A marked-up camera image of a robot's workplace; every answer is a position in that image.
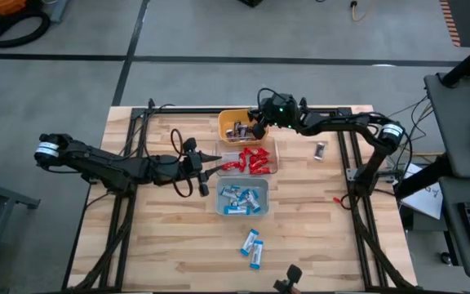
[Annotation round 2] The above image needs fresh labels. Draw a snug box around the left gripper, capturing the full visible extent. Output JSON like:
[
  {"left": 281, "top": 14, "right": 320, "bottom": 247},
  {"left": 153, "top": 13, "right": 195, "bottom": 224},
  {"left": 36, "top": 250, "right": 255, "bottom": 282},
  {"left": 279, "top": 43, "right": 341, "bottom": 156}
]
[{"left": 179, "top": 136, "right": 225, "bottom": 198}]

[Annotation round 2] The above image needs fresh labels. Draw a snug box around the clear plastic basket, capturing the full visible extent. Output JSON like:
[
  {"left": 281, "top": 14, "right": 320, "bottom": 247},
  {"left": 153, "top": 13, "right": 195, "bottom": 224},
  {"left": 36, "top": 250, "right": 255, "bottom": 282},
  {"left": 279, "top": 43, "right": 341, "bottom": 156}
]
[{"left": 214, "top": 136, "right": 280, "bottom": 177}]

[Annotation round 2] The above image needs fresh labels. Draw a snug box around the yellow plastic basket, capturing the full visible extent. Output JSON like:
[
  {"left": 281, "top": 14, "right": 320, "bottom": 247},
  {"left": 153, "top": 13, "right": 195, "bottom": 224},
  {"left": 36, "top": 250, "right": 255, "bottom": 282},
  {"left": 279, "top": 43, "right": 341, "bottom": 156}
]
[{"left": 217, "top": 108, "right": 269, "bottom": 147}]

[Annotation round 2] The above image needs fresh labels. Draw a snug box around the grey plastic basket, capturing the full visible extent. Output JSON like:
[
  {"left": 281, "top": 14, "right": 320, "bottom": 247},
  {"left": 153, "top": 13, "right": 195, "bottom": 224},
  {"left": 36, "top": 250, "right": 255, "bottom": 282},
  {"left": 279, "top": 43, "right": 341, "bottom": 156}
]
[{"left": 215, "top": 176, "right": 270, "bottom": 216}]

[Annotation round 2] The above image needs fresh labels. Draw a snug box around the white paper sheet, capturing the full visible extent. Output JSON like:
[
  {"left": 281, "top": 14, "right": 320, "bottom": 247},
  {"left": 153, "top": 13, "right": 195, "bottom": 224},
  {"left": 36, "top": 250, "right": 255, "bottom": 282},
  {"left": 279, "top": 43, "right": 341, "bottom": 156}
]
[{"left": 399, "top": 163, "right": 445, "bottom": 221}]

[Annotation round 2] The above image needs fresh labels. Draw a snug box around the grey desk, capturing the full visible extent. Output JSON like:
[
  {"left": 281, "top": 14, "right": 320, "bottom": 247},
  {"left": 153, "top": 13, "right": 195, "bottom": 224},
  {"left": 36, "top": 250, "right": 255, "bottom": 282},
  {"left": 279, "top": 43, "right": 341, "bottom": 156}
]
[
  {"left": 423, "top": 72, "right": 470, "bottom": 180},
  {"left": 437, "top": 175, "right": 470, "bottom": 280}
]

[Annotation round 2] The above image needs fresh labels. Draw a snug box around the black pole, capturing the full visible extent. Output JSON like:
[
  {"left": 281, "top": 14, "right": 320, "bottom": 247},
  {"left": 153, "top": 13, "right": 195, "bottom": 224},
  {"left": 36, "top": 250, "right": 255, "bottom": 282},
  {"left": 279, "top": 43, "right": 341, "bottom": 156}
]
[{"left": 440, "top": 34, "right": 470, "bottom": 89}]

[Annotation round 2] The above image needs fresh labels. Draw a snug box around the orange shop vacuum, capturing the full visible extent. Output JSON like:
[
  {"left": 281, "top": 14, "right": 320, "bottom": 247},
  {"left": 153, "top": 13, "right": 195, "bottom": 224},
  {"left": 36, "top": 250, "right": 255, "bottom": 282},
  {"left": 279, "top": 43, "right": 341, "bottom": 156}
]
[{"left": 0, "top": 0, "right": 29, "bottom": 16}]

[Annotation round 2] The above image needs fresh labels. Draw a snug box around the black table-level camera mount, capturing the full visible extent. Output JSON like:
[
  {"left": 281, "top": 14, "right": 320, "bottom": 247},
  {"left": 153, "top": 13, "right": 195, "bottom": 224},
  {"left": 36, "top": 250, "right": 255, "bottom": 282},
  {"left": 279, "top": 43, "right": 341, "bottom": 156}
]
[{"left": 273, "top": 263, "right": 304, "bottom": 294}]

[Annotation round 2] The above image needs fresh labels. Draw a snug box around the yellow cable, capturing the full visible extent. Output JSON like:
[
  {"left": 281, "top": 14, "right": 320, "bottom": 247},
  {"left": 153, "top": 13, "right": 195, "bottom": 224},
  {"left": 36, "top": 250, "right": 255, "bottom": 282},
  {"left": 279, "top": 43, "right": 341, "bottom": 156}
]
[{"left": 349, "top": 0, "right": 370, "bottom": 22}]

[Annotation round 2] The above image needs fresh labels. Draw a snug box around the black vacuum hose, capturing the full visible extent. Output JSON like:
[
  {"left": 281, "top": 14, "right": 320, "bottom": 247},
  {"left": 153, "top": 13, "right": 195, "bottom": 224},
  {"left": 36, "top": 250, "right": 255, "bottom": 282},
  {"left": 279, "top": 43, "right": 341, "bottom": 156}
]
[{"left": 0, "top": 10, "right": 52, "bottom": 49}]

